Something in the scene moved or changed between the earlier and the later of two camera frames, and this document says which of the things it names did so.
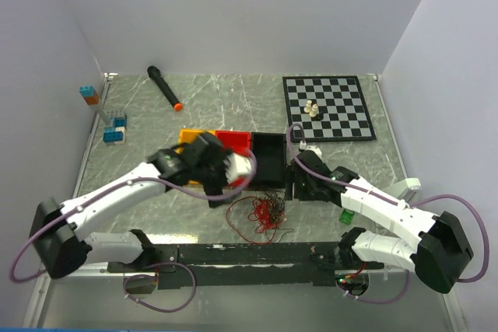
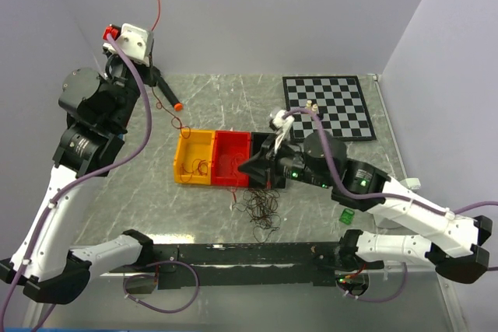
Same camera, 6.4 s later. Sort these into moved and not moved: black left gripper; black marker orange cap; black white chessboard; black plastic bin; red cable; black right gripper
Moved: black right gripper; black left gripper; red cable
Not moved: black white chessboard; black marker orange cap; black plastic bin
